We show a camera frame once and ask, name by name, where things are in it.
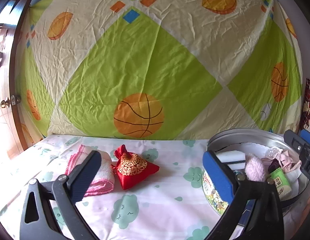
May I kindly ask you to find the green tissue pack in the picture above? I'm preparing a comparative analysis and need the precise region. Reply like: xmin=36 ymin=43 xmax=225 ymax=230
xmin=268 ymin=167 xmax=292 ymax=200

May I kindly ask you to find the pink fluffy puff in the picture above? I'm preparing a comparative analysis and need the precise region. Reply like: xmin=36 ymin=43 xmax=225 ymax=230
xmin=245 ymin=153 xmax=266 ymax=182

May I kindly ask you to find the clear plastic wrapper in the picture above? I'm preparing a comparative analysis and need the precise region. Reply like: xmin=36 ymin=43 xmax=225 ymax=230
xmin=265 ymin=146 xmax=283 ymax=159

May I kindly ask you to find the white black sponge block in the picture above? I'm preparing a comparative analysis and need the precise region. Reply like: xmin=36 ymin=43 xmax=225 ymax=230
xmin=216 ymin=150 xmax=246 ymax=171

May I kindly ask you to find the pink edged white towel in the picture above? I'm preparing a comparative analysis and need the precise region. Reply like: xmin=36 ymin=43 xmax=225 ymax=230
xmin=65 ymin=145 xmax=115 ymax=197

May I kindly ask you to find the red embroidered pouch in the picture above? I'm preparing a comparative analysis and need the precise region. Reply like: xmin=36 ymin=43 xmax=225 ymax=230
xmin=111 ymin=145 xmax=159 ymax=190

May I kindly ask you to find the white bandage roll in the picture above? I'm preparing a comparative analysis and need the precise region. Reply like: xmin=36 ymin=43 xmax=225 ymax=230
xmin=285 ymin=169 xmax=302 ymax=200

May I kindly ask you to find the floral red hanging cloth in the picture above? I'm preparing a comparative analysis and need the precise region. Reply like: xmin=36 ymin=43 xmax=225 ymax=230
xmin=299 ymin=79 xmax=310 ymax=132

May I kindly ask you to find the round cookie tin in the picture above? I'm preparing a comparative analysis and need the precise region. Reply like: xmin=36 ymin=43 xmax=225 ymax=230
xmin=207 ymin=128 xmax=309 ymax=214

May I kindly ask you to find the brass door knob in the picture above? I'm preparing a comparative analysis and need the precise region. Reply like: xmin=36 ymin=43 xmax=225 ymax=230
xmin=0 ymin=95 xmax=21 ymax=108

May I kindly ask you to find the basketball pattern hanging sheet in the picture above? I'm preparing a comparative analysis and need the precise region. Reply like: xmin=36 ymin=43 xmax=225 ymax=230
xmin=16 ymin=0 xmax=302 ymax=144

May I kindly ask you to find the wooden door frame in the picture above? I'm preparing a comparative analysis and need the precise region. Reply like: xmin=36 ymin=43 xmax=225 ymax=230
xmin=0 ymin=0 xmax=32 ymax=160

